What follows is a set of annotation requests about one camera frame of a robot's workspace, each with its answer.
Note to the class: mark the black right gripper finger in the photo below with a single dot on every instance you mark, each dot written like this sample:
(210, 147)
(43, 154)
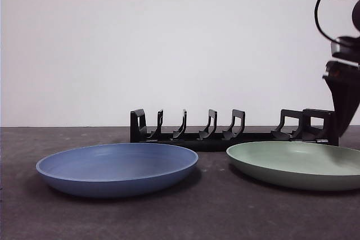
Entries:
(343, 102)

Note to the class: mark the green round plate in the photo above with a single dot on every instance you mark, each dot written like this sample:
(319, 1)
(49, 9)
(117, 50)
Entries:
(292, 164)

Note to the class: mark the black plate rack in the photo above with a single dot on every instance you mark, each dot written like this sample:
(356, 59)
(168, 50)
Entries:
(211, 144)

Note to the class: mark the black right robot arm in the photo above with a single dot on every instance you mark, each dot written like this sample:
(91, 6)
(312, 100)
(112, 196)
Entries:
(357, 15)

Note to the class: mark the blue round plate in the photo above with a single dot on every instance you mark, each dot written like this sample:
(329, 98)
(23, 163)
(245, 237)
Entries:
(118, 167)

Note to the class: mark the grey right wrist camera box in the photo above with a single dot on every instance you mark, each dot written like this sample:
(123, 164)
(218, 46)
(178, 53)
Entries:
(347, 47)

